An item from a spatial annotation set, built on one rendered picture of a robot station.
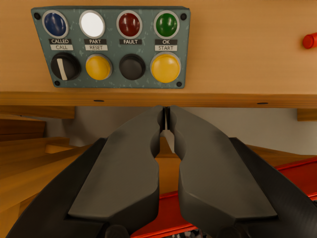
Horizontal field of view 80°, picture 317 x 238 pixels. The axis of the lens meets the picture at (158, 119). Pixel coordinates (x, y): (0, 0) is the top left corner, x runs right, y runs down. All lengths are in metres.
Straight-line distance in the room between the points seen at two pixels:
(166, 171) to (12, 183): 0.32
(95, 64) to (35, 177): 0.41
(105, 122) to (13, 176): 0.75
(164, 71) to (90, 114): 1.03
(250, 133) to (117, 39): 1.11
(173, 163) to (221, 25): 0.22
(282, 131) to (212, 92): 1.11
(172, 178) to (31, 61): 0.26
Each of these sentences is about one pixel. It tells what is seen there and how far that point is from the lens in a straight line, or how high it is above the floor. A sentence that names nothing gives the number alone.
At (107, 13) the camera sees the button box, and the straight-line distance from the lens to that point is 0.21.
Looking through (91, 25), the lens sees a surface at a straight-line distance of 0.21.
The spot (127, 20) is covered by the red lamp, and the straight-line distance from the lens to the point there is 0.20.
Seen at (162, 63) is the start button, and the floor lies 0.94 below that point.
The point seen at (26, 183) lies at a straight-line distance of 0.54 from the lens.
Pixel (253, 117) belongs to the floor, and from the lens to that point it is 1.25.
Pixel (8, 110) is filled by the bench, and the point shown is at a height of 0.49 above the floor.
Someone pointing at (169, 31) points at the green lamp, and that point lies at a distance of 0.20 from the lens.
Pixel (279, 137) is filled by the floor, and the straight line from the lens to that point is 1.32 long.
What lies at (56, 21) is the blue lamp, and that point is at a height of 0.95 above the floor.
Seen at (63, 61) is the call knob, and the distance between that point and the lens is 0.22.
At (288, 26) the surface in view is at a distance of 0.30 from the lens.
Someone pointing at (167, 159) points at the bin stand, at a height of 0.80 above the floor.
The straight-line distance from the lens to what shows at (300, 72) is 0.29.
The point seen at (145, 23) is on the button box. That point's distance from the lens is 0.20.
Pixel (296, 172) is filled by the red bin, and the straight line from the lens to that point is 0.35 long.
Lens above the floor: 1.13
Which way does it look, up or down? 87 degrees down
